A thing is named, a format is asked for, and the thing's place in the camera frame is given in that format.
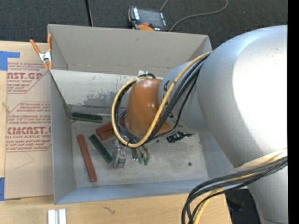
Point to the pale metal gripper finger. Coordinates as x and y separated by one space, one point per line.
116 156
123 158

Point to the dark green flat block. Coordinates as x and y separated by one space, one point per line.
101 149
86 117

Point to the red-brown flat block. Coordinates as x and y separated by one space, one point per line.
108 136
105 128
87 158

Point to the grey metal bin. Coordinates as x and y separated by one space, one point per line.
163 171

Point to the brown cardboard board red print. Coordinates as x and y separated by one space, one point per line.
28 162

